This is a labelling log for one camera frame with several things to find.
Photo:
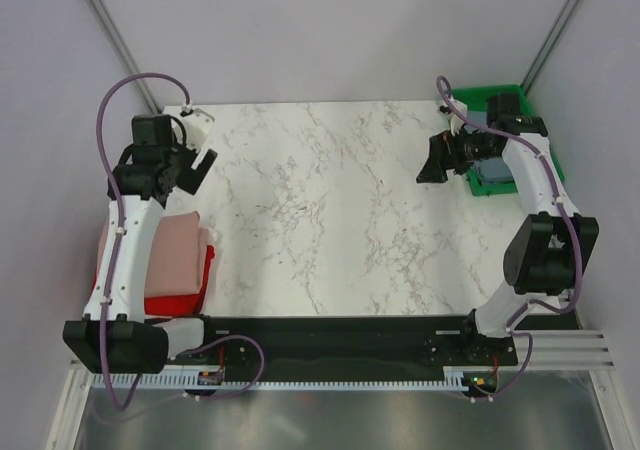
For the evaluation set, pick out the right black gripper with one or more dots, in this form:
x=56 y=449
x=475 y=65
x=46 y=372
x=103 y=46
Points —
x=443 y=156

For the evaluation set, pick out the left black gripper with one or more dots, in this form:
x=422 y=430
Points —
x=190 y=178

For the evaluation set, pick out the pink t shirt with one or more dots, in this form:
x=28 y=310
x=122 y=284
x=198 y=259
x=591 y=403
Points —
x=174 y=261

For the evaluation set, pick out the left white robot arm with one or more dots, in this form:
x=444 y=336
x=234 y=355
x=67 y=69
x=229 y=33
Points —
x=115 y=332

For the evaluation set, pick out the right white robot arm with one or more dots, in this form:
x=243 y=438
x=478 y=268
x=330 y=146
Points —
x=544 y=264

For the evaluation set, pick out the grey blue folded shirt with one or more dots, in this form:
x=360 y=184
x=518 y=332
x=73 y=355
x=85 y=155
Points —
x=494 y=170

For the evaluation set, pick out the green plastic bin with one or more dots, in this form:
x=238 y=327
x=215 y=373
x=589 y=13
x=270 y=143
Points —
x=493 y=100

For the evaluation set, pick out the red folded t shirt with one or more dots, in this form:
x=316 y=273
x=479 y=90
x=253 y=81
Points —
x=183 y=305

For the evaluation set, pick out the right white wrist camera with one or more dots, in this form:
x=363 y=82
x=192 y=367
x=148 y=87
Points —
x=455 y=114

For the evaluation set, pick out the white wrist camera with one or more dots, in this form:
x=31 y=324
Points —
x=198 y=125
x=455 y=114

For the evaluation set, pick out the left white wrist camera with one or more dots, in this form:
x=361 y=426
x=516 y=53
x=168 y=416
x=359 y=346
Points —
x=198 y=125

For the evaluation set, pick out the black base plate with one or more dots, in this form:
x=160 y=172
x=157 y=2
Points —
x=336 y=349

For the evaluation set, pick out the left aluminium corner post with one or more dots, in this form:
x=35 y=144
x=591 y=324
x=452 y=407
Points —
x=113 y=35

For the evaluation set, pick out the aluminium corner post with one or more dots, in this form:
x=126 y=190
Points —
x=113 y=35
x=551 y=40

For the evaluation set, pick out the right aluminium corner post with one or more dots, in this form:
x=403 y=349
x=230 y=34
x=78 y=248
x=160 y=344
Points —
x=551 y=40

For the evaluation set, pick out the light blue cable duct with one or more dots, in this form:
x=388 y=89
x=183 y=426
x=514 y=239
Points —
x=209 y=378

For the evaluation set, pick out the aluminium front rail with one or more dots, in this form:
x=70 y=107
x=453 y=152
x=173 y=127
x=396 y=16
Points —
x=545 y=342

